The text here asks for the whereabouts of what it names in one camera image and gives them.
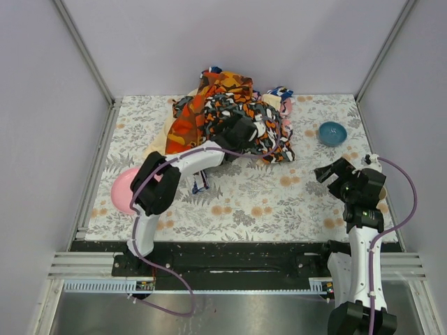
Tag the blue white cloth behind pile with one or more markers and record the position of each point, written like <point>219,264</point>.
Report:
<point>281,92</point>

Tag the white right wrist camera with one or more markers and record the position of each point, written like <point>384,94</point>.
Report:
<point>372,165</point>

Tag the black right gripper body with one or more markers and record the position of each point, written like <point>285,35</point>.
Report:
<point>335,174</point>

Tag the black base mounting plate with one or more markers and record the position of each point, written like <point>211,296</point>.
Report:
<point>246,265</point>

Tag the cream beige cloth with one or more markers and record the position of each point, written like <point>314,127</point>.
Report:
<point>159,142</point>

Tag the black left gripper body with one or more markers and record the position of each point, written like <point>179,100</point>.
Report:
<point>243,126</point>

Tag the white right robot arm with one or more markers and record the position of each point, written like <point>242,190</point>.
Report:
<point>360,305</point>

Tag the pink plate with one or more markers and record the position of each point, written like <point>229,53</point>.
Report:
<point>121,192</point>

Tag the blue bowl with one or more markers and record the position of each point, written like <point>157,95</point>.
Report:
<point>332,134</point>

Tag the blue white patterned cloth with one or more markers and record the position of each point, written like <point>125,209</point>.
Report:
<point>200,182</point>

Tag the pink white cloth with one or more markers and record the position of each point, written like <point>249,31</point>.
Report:
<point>283,108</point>

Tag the white slotted cable duct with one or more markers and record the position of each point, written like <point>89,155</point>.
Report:
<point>110,286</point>

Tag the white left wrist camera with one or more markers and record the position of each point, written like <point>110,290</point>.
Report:
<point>260,128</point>

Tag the floral patterned table mat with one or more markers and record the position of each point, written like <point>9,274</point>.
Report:
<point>247,200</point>

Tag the beige cup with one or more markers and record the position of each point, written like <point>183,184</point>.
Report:
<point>383,194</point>

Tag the black orange white patterned cloth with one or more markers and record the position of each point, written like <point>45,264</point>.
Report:
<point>273,146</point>

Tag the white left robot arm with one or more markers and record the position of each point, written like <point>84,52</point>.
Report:
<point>155,185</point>

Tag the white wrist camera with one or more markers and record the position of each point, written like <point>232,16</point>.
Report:
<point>372,165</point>
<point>260,128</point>

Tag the orange red camouflage cloth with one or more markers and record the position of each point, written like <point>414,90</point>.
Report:
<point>197,118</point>

